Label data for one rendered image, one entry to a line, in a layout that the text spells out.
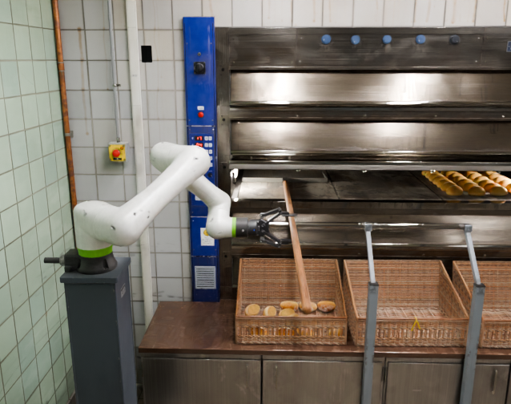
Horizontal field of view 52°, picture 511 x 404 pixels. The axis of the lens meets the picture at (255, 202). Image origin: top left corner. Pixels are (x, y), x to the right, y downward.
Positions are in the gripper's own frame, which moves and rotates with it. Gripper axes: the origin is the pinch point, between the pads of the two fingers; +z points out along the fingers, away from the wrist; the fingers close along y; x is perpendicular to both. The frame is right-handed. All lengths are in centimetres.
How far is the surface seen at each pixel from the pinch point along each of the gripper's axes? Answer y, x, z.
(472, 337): 50, 8, 84
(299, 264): -0.4, 45.1, 0.2
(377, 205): 4, -53, 49
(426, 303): 58, -43, 78
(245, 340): 60, -3, -22
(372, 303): 34, 7, 37
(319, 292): 53, -45, 18
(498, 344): 59, -2, 101
